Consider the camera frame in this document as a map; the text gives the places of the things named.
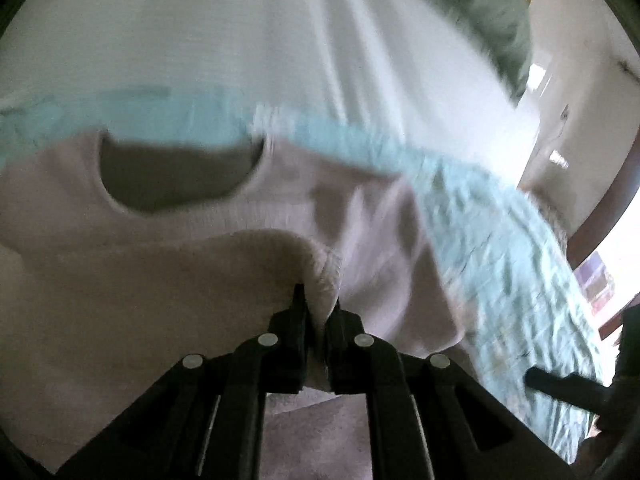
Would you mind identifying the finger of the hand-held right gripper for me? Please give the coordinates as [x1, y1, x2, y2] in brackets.
[525, 366, 614, 414]

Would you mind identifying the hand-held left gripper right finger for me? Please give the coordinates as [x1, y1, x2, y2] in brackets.
[325, 298, 577, 480]

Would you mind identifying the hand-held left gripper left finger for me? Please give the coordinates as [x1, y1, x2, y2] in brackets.
[52, 284, 310, 480]

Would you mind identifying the pink knit sweater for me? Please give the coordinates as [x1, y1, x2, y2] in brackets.
[0, 129, 471, 480]

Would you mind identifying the light blue floral bed sheet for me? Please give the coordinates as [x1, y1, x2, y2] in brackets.
[0, 87, 607, 466]

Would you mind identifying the white striped quilt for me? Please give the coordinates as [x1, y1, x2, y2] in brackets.
[0, 0, 546, 196]

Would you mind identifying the green pillow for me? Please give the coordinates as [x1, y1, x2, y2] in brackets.
[390, 0, 534, 107]

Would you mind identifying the dark wooden bed frame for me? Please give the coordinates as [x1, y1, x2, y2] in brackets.
[567, 130, 640, 272]

